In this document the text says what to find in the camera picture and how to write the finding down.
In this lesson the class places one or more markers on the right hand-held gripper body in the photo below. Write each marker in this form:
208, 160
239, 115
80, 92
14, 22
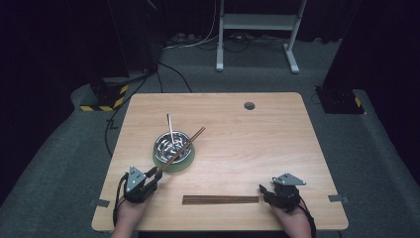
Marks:
285, 196

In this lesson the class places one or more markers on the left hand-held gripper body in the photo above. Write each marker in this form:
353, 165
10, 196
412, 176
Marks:
137, 188

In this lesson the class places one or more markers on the steel bowl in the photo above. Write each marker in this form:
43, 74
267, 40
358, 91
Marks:
163, 148

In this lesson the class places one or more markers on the row of brown chopsticks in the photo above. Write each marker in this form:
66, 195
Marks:
219, 200

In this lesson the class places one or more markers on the brown wooden single chopstick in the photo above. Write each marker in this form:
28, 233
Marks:
197, 137
194, 136

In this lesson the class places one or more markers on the person's right hand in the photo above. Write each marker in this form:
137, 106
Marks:
292, 219

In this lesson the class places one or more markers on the metal bowl with green rim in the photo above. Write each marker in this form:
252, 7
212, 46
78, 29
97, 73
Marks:
180, 167

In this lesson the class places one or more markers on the grey tape strip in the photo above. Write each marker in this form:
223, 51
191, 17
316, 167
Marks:
338, 198
100, 203

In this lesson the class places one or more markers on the metal spoon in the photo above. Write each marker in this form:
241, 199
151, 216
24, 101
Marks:
170, 127

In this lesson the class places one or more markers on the black yellow striped stand base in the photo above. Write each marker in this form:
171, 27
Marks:
109, 102

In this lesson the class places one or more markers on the black stand base yellow mark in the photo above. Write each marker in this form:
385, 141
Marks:
340, 100

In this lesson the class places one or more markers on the power strip on floor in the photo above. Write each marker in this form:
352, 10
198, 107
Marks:
181, 38

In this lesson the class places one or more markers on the white metal stand frame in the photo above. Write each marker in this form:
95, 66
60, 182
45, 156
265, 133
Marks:
257, 21

